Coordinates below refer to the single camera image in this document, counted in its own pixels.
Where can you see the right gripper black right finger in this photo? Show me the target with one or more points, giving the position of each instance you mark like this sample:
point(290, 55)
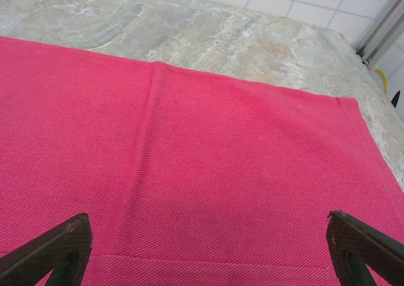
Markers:
point(353, 241)

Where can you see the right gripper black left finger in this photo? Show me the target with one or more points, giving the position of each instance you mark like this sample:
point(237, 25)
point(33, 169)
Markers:
point(71, 235)

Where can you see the pink long pants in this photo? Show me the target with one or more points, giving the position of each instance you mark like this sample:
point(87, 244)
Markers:
point(202, 172)

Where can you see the aluminium frame corner post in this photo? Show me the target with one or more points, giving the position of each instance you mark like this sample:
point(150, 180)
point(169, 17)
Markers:
point(383, 24)

